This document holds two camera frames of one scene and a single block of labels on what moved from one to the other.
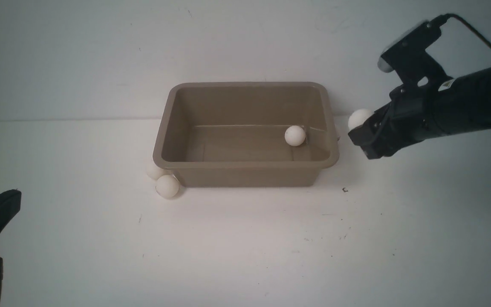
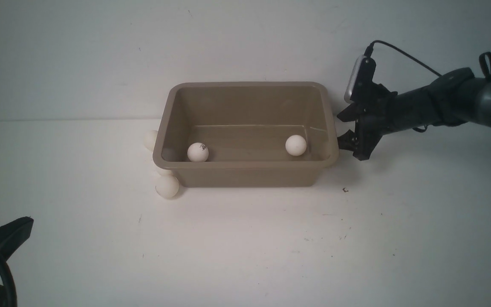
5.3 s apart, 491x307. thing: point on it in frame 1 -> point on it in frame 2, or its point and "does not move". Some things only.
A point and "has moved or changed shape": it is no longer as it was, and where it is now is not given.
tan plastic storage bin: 248,134 does not move
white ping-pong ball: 295,135 -> 296,146
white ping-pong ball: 167,186 does not move
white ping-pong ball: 358,117 has moved or changed shape
